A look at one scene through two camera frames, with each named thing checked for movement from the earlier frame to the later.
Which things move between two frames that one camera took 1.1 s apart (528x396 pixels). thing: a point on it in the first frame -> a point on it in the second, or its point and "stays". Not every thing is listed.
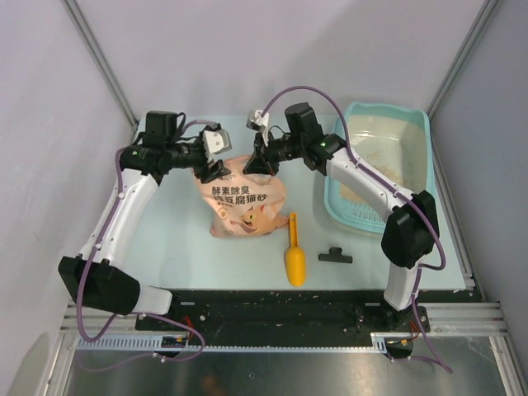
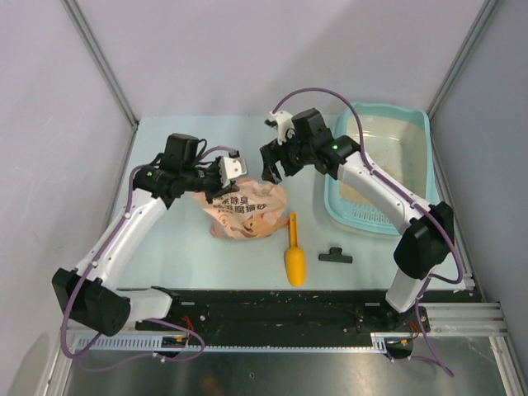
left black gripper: x=217 y=171 -> x=219 y=189
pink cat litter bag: x=242 y=205 stays
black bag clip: x=336 y=255 stays
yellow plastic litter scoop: x=294 y=256 stays
